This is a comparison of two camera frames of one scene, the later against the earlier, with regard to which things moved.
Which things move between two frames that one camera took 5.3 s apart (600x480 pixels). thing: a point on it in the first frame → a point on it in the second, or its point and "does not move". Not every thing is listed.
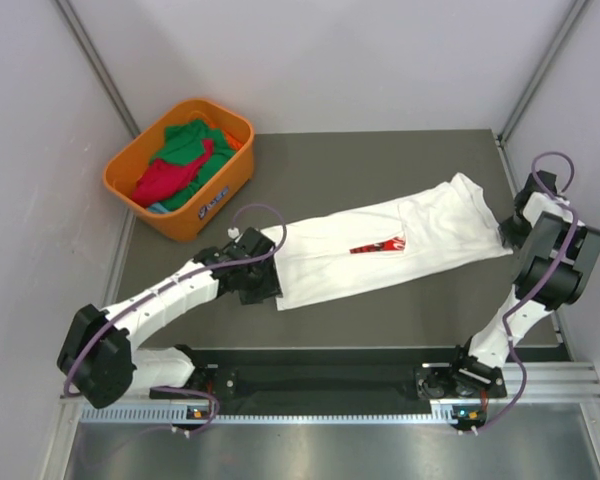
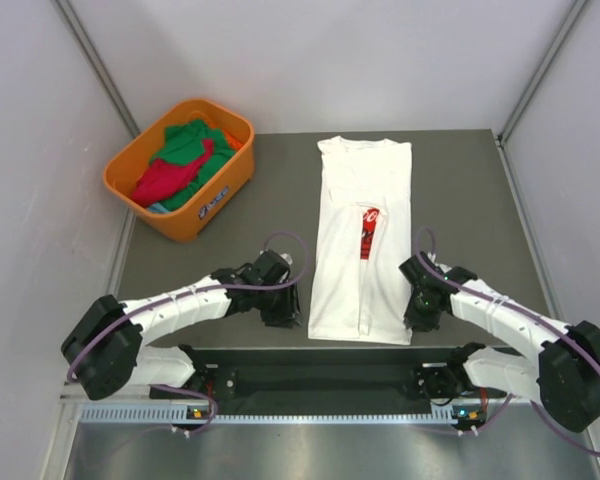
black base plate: (331, 374) does not move
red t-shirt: (162, 178) does not move
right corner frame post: (563, 36) does not move
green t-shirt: (186, 140) does not move
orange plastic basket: (189, 219) does not move
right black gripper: (509, 237) → (418, 321)
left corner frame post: (74, 25) does not move
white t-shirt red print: (333, 256) → (363, 238)
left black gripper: (269, 286) → (287, 314)
